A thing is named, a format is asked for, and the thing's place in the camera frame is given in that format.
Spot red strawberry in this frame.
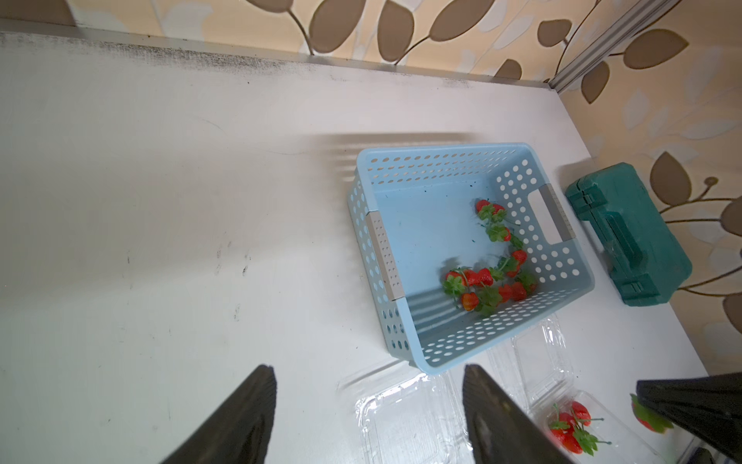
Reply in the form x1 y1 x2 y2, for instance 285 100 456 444
631 394 674 434

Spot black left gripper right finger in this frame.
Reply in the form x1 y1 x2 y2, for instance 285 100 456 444
462 365 570 464

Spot packed red strawberries cluster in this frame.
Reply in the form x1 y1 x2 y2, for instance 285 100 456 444
548 401 611 456

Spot light blue perforated plastic basket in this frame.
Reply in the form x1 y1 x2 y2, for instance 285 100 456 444
348 143 594 375

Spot clear clamshell container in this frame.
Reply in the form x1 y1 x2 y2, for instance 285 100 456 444
487 315 574 417
531 389 670 463
337 361 473 463

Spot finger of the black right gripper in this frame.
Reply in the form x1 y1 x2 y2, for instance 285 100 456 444
636 372 741 463

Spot green plastic tool case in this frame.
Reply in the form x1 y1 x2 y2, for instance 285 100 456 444
565 162 693 307

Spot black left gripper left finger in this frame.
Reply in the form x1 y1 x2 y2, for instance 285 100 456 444
164 365 277 463

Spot strawberries in basket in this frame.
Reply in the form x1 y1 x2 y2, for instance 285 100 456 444
442 199 538 317

